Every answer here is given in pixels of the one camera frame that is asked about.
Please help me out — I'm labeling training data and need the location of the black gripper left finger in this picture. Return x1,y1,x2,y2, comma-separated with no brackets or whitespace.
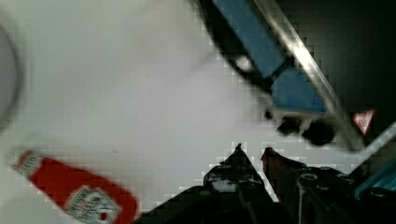
204,143,273,202

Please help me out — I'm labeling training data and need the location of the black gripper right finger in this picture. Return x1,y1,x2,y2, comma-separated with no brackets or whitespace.
261,147,355,224

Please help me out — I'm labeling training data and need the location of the silver toaster oven blue door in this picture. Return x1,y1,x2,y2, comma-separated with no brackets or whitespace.
196,0,395,194

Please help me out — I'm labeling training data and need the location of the red ketchup bottle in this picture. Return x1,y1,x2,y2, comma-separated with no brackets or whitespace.
11,149,137,224

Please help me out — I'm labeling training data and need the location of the grey round plate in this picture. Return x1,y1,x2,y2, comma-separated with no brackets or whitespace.
0,26,23,130

